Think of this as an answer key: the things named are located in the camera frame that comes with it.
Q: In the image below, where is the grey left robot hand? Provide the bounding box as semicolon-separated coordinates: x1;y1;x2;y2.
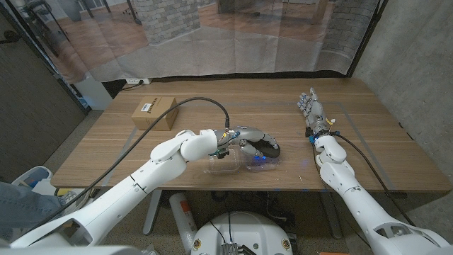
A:
212;125;280;160

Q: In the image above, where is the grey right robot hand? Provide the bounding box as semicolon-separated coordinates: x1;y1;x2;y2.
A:
297;87;336;140

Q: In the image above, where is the clear plastic clamshell container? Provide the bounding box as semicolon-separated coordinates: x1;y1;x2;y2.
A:
203;147;280;176

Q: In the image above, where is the cardboard packing box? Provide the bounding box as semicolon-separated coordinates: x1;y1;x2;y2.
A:
131;96;180;131

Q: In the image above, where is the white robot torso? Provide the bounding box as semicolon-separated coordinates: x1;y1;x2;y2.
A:
190;211;294;255

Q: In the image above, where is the printed room backdrop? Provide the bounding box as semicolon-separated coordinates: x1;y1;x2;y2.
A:
6;0;382;84

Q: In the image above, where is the white roll with orange label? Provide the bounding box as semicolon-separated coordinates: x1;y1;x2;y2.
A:
168;192;199;254

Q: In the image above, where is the grey table leg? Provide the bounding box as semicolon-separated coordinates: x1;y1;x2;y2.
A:
318;191;343;240

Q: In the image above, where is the white table leg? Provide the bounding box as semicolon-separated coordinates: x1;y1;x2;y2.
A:
142;190;164;237

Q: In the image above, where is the white shoe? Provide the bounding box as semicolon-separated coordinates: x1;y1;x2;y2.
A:
56;191;89;217

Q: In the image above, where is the white bin with blue contents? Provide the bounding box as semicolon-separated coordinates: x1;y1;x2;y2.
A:
12;165;54;196

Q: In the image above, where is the person leg in jeans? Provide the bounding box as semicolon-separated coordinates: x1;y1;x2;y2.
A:
0;181;67;242

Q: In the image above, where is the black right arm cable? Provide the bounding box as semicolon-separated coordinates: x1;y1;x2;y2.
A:
331;130;417;227

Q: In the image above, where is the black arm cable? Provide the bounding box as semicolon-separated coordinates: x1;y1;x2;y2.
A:
331;130;417;227
35;96;231;231

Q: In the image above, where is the black backdrop frame pole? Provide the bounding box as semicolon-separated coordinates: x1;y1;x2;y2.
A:
346;0;389;77

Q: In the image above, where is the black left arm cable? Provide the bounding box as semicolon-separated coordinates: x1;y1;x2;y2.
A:
35;96;231;231

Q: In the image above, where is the grey perforated wall panel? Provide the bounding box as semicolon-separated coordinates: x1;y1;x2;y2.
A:
0;6;89;183

